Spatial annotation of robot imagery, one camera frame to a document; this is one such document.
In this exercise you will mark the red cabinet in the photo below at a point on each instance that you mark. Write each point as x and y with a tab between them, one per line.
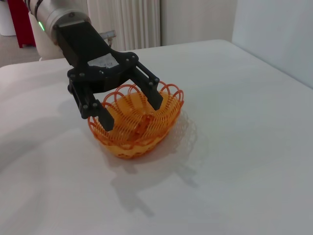
23	34

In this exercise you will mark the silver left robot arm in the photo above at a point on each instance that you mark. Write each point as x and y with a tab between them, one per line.
52	17

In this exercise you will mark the beige tall floor vase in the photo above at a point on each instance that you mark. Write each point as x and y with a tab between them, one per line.
46	50

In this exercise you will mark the orange woven plastic basket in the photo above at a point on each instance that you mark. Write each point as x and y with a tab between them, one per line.
132	147

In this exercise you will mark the white round bin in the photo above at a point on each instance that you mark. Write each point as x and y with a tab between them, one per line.
6	19

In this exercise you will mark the white pleated curtain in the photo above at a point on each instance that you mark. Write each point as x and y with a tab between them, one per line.
134	22

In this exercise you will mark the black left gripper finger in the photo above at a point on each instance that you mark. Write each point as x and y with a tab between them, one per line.
152	95

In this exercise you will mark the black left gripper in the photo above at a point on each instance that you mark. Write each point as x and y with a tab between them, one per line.
83	54

